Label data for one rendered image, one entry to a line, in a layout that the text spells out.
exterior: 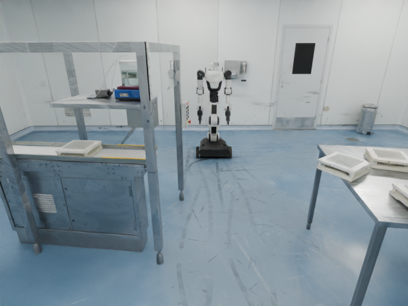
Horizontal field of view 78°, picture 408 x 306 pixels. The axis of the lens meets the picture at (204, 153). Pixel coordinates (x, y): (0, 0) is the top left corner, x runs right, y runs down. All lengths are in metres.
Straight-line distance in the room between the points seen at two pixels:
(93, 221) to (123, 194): 0.41
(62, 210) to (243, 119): 4.26
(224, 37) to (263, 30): 0.79
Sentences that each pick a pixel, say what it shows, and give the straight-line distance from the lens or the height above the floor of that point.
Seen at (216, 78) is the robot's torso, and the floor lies 1.27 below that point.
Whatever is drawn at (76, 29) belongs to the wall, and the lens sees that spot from 6.04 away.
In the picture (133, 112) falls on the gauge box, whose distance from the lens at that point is 2.01.
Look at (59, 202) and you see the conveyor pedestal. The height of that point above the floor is 0.47.
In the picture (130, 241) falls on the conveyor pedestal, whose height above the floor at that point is 0.11.
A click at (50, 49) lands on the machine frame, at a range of 1.90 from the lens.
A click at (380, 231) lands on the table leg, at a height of 0.81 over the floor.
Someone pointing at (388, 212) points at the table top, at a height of 0.88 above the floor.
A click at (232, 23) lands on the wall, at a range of 5.57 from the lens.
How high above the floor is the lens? 1.64
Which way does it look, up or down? 22 degrees down
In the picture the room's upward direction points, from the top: straight up
